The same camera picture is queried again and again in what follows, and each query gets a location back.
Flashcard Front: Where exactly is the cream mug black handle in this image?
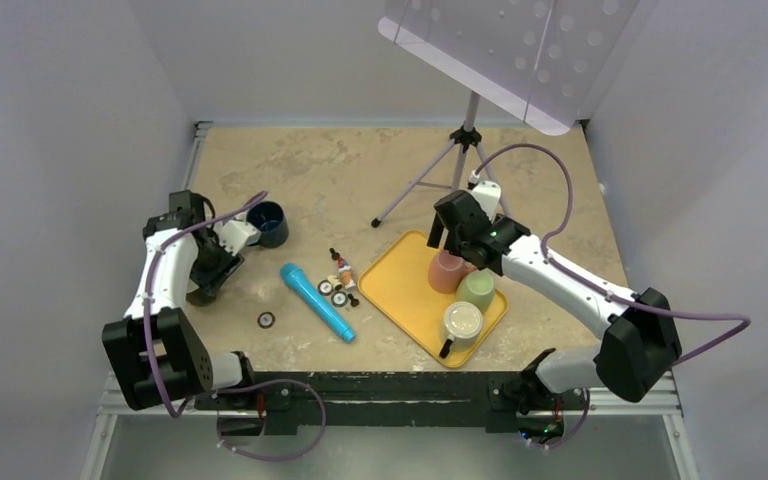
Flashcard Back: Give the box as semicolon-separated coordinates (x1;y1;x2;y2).
439;301;484;359

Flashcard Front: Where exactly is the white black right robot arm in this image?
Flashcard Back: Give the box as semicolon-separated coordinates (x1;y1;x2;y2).
428;190;682;407

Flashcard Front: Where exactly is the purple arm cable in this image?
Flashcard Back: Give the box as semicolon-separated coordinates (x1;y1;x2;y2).
473;143;752;366
142;190;269;420

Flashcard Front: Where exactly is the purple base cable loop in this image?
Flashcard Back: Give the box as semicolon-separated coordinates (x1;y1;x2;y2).
214;378;328;464

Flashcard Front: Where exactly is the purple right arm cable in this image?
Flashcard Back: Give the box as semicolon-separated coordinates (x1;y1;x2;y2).
473;143;752;366

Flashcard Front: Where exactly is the pink ceramic mug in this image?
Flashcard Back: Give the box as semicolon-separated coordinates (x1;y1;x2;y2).
427;250;476;294

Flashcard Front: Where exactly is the green ceramic mug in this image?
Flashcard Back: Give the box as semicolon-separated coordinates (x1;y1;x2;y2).
455;270;496;313

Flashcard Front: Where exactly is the blue toy microphone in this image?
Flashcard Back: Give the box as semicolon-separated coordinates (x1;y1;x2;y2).
279;263;355;343

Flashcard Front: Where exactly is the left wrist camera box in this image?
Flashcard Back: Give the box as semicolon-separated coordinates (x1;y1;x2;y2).
215;219;261;256

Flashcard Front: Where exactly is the dark blue ceramic mug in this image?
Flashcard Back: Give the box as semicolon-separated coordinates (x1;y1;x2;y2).
246;201;289;249

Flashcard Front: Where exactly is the black table edge rail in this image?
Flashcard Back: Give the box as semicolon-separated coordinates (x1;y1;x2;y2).
195;371;585;435

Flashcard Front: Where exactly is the round token lower right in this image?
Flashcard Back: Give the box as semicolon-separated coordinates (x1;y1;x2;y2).
330;291;349;308

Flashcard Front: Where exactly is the black ceramic mug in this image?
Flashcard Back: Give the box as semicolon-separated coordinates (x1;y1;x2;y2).
186;281;221;307

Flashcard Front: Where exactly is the round brown white token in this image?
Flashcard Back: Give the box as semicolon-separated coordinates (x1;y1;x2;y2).
257;311;276;329

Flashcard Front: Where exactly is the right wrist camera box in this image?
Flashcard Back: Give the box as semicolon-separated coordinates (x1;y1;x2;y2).
467;171;502;220

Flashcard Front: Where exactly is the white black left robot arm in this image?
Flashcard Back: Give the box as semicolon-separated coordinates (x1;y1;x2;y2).
101;190;266;418

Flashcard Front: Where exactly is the round token upper left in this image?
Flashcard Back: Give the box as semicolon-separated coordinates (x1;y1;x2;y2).
317;280;334;296

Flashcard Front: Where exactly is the lilac tripod stand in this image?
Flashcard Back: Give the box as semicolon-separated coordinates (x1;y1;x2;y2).
370;90;486;229

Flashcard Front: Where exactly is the yellow plastic tray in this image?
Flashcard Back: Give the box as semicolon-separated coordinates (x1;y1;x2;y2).
358;230;508;369

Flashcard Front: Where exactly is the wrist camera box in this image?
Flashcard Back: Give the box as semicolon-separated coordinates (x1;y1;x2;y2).
467;171;502;220
215;219;261;256

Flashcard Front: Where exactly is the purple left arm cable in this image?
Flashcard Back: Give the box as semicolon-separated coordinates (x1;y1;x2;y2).
142;190;269;420

